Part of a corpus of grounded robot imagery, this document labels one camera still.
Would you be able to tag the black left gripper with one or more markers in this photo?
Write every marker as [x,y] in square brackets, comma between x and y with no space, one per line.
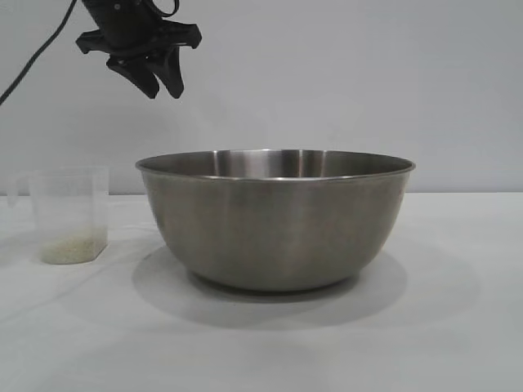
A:
[130,28]

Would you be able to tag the stainless steel mixing bowl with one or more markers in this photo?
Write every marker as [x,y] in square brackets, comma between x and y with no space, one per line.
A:
[275,224]

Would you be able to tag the white rice grains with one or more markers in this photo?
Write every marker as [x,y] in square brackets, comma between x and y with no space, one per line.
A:
[71,249]

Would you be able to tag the translucent plastic measuring cup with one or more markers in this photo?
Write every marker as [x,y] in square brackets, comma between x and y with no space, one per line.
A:
[69,208]

